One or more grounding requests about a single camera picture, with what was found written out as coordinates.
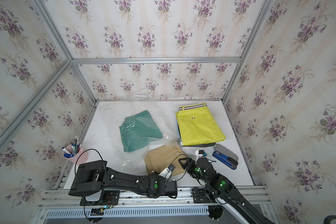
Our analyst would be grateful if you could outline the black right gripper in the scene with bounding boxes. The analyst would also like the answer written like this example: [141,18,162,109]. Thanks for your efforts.
[178,157,211,185]

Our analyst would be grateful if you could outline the beige trousers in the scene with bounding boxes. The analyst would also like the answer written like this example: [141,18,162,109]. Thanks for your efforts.
[144,145,186,176]

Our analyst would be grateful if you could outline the dark grey trousers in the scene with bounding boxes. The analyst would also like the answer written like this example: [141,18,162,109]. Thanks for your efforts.
[177,122,220,147]

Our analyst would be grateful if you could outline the yellow-green trousers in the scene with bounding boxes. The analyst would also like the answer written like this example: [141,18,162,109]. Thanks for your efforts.
[175,103,226,146]

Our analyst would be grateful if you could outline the clear plastic vacuum bag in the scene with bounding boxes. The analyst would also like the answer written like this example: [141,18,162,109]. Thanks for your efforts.
[98,88,184,175]

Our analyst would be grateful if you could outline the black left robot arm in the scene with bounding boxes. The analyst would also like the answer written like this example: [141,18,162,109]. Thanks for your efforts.
[69,161,178,198]

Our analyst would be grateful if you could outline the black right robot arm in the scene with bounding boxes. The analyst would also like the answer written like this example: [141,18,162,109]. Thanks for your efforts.
[178,157,272,224]

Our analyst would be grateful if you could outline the blue stapler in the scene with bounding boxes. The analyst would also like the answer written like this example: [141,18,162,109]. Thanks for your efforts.
[212,151,239,170]

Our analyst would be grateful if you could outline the teal folded garment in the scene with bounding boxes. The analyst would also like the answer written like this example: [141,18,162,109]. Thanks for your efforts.
[119,110,163,153]

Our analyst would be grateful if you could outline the pink pen cup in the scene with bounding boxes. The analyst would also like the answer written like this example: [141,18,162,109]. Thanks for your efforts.
[62,136,89,165]

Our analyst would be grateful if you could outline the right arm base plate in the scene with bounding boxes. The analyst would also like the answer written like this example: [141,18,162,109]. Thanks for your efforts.
[191,187,216,204]

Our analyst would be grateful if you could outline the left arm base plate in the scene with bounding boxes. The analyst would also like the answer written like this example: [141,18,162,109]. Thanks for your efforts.
[80,190,120,206]

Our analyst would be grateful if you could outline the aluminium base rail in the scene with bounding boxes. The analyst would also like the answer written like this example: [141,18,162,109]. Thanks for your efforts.
[30,185,281,224]

